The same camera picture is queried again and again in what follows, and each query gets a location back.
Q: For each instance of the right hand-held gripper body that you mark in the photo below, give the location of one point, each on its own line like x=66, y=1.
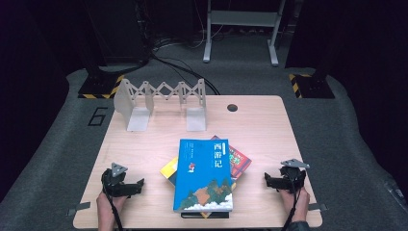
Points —
x=293, y=179

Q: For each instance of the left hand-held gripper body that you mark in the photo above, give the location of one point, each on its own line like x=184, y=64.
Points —
x=114, y=186

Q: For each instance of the yellow book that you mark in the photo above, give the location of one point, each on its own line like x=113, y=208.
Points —
x=169, y=171

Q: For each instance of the red illustrated book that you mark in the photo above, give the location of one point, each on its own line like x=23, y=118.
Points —
x=240, y=163

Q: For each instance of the blue book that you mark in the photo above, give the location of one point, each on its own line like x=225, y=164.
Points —
x=202, y=173

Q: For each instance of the white extendable book stand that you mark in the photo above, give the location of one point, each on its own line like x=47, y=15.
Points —
x=195, y=118

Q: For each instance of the person's left hand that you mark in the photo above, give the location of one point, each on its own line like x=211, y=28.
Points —
x=106, y=208

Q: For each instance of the person's right hand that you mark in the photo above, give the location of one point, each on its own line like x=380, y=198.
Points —
x=301, y=205

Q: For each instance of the black striped stand base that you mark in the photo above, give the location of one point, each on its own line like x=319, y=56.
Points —
x=96, y=86
x=314, y=88

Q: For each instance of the black equipment cabinet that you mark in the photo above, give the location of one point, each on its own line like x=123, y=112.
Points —
x=118, y=32

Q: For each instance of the grey table edge bracket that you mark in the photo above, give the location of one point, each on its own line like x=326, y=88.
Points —
x=78, y=208
x=316, y=207

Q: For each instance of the white metal stand frame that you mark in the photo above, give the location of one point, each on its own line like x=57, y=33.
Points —
x=243, y=17

